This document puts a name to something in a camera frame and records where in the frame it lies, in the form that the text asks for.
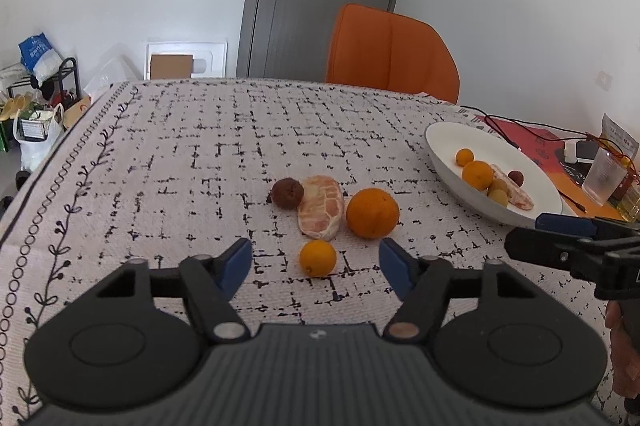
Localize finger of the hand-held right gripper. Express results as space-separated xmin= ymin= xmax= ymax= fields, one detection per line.
xmin=534 ymin=213 xmax=598 ymax=238
xmin=504 ymin=226 xmax=601 ymax=281

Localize snack packet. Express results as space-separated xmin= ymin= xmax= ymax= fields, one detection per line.
xmin=600 ymin=113 xmax=640 ymax=158

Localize white foam board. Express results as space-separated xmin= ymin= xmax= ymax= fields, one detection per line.
xmin=145 ymin=40 xmax=228 ymax=81

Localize white plate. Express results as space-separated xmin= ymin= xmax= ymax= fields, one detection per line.
xmin=424 ymin=121 xmax=563 ymax=228

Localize dark brown round fruit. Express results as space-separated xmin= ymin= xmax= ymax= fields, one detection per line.
xmin=271 ymin=177 xmax=304 ymax=210

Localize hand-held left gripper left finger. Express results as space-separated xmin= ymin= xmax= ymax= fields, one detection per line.
xmin=95 ymin=237 xmax=253 ymax=343

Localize white plastic bag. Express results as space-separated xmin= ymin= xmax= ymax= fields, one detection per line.
xmin=14 ymin=103 xmax=65 ymax=172

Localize orange cat-print mat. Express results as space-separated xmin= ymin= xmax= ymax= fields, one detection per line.
xmin=460 ymin=106 xmax=636 ymax=223

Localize peeled citrus segment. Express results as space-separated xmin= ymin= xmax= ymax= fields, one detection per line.
xmin=489 ymin=163 xmax=535 ymax=211

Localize person's right hand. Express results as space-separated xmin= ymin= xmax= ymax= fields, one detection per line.
xmin=604 ymin=301 xmax=640 ymax=401

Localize clear plastic bag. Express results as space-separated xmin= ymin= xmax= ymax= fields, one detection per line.
xmin=82 ymin=56 xmax=138 ymax=99

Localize large peeled citrus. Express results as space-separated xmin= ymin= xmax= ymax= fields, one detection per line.
xmin=297 ymin=175 xmax=346 ymax=241

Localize orange chair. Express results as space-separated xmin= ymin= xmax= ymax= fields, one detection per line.
xmin=325 ymin=3 xmax=461 ymax=105

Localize orange shopping bag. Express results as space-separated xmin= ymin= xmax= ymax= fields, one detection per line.
xmin=62 ymin=98 xmax=93 ymax=129

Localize yellow liquid bottle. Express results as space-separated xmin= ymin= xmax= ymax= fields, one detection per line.
xmin=617 ymin=171 xmax=640 ymax=222

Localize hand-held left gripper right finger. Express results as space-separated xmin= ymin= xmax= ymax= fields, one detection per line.
xmin=379 ymin=238 xmax=533 ymax=341

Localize white black-patterned tablecloth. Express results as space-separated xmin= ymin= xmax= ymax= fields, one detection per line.
xmin=0 ymin=77 xmax=626 ymax=426

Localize clear ribbed glass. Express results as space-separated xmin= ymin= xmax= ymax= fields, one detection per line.
xmin=582 ymin=148 xmax=628 ymax=207

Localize medium orange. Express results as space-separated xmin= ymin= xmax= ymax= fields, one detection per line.
xmin=461 ymin=160 xmax=495 ymax=192

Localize large orange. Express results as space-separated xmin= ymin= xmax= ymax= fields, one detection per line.
xmin=346 ymin=187 xmax=400 ymax=240

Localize brown cardboard sheet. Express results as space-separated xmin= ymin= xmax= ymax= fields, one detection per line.
xmin=150 ymin=54 xmax=194 ymax=80

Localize blue and white bag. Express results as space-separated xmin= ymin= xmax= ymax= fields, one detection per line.
xmin=19 ymin=32 xmax=63 ymax=83

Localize yellow slippers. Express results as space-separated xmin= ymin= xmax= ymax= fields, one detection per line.
xmin=0 ymin=93 xmax=31 ymax=122

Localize white power adapter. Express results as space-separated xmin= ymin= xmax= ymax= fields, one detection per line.
xmin=564 ymin=140 xmax=598 ymax=165

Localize black rack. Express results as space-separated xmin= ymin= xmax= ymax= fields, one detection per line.
xmin=30 ymin=57 xmax=81 ymax=107

